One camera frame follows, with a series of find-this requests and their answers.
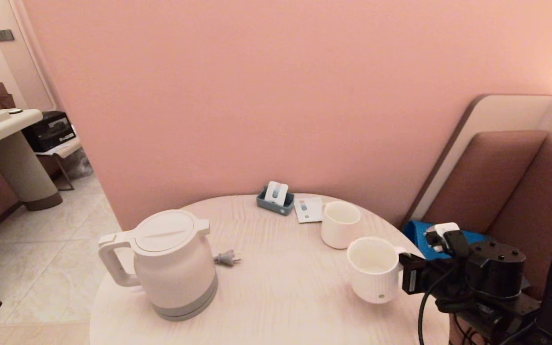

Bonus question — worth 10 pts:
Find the white ribbed mug with logo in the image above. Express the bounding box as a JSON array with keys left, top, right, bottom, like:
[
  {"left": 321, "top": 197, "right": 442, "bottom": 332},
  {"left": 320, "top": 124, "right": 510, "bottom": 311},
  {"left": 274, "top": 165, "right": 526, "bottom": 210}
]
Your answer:
[{"left": 346, "top": 236, "right": 409, "bottom": 304}]

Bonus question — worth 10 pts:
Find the white electric kettle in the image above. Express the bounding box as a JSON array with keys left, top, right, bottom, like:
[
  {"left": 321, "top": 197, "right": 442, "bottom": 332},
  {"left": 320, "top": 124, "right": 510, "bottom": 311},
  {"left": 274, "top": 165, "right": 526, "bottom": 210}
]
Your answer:
[{"left": 98, "top": 209, "right": 219, "bottom": 321}]

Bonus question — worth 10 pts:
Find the blue folded cloth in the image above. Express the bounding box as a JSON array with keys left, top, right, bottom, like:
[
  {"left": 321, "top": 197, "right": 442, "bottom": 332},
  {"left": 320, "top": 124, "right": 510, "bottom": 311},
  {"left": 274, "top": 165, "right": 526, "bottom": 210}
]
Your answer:
[{"left": 403, "top": 220, "right": 488, "bottom": 260}]

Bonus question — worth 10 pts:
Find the plain white ribbed mug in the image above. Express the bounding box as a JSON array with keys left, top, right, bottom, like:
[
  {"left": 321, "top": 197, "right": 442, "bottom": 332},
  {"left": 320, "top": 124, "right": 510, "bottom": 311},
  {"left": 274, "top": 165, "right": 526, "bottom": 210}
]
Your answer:
[{"left": 321, "top": 201, "right": 362, "bottom": 249}]

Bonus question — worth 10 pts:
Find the brown upholstered sofa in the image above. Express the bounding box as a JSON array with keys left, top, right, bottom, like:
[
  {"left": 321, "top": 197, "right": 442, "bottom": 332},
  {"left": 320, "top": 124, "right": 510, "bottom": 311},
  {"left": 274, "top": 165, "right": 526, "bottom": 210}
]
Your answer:
[{"left": 403, "top": 130, "right": 552, "bottom": 345}]

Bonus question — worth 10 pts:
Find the flat white square packet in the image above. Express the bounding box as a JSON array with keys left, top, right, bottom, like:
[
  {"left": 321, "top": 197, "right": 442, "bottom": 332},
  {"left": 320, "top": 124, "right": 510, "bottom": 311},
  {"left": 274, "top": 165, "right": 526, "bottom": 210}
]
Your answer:
[{"left": 293, "top": 197, "right": 325, "bottom": 225}]

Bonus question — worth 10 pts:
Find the teal sachet holder tray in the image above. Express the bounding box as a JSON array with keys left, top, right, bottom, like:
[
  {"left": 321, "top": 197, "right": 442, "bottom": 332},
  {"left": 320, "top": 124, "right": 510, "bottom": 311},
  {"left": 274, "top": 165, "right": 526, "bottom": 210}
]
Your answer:
[{"left": 256, "top": 188, "right": 296, "bottom": 217}]

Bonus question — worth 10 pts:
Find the beige headboard panel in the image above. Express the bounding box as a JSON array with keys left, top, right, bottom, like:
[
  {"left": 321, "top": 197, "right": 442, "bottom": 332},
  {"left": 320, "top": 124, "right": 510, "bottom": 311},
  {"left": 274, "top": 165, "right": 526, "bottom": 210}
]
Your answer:
[{"left": 403, "top": 94, "right": 552, "bottom": 226}]

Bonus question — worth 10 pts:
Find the grey power plug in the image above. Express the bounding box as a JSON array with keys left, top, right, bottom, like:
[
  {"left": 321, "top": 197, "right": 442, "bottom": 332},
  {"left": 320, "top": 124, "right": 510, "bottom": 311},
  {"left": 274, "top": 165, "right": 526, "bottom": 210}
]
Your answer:
[{"left": 213, "top": 249, "right": 242, "bottom": 267}]

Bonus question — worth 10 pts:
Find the grey round kettle base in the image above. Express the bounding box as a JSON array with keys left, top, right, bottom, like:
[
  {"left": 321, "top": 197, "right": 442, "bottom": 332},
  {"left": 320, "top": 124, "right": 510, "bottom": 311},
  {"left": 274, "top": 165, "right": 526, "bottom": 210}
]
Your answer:
[{"left": 153, "top": 287, "right": 219, "bottom": 321}]

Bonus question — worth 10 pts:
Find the clear plastic bag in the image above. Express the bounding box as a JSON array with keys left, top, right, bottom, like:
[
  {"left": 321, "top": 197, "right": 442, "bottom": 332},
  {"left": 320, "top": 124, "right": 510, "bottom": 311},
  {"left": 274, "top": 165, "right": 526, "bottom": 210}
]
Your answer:
[{"left": 59, "top": 148, "right": 95, "bottom": 181}]

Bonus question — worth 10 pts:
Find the small beige metal-legged bench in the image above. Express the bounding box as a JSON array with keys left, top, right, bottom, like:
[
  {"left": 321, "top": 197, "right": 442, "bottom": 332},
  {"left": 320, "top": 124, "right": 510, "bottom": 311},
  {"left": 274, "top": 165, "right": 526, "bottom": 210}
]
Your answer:
[{"left": 35, "top": 138, "right": 84, "bottom": 192}]

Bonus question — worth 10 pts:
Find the black box appliance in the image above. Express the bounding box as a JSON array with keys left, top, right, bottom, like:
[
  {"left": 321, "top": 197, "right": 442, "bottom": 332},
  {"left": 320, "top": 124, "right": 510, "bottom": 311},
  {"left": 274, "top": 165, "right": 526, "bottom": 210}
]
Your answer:
[{"left": 22, "top": 111, "right": 77, "bottom": 153}]

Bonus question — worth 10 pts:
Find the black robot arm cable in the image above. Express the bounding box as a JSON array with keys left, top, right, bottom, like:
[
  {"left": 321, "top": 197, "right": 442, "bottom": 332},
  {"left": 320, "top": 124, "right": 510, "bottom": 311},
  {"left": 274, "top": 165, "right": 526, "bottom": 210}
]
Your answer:
[{"left": 417, "top": 267, "right": 455, "bottom": 345}]

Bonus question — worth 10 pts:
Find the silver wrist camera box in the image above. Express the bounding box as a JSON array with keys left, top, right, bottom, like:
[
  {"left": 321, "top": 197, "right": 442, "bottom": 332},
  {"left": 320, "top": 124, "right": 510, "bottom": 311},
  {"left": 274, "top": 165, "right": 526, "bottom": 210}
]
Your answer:
[{"left": 424, "top": 221, "right": 462, "bottom": 253}]

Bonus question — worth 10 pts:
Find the white pedestal counter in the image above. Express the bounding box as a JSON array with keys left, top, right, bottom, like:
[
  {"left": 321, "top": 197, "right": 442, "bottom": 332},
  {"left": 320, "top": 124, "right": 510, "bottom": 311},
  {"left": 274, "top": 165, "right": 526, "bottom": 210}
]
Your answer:
[{"left": 0, "top": 109, "right": 64, "bottom": 212}]

